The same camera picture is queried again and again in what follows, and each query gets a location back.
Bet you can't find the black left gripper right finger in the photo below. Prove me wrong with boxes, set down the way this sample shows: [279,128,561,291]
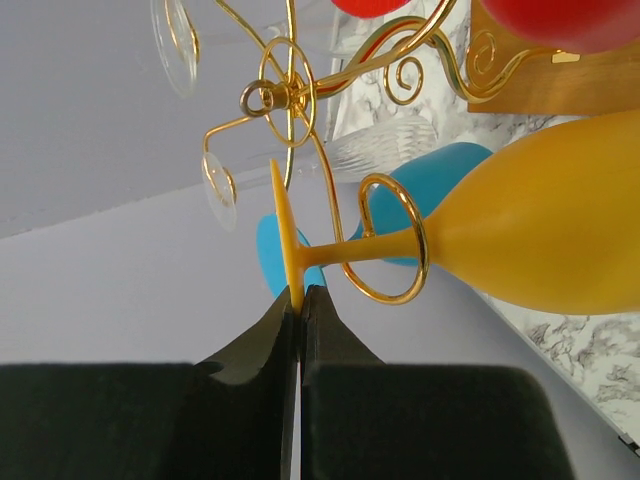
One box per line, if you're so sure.
[300,286,571,479]

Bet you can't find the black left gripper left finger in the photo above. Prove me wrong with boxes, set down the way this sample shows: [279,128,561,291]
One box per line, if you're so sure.
[1,293,296,479]

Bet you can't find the blue plastic goblet front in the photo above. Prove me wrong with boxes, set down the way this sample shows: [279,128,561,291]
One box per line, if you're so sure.
[255,141,495,296]

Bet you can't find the ribbed clear wine glass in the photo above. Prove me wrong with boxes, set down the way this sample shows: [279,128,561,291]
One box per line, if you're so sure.
[201,116,437,232]

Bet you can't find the yellow plastic goblet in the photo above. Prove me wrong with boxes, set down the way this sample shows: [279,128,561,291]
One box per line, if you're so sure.
[271,110,639,315]

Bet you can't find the smooth clear wine glass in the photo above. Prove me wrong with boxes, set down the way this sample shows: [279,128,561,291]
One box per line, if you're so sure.
[150,0,357,98]

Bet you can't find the red plastic goblet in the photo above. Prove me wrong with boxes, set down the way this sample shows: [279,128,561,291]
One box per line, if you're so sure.
[332,0,640,54]

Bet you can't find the wine glass rack wooden base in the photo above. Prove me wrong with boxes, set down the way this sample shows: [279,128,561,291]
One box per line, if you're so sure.
[468,1,639,116]

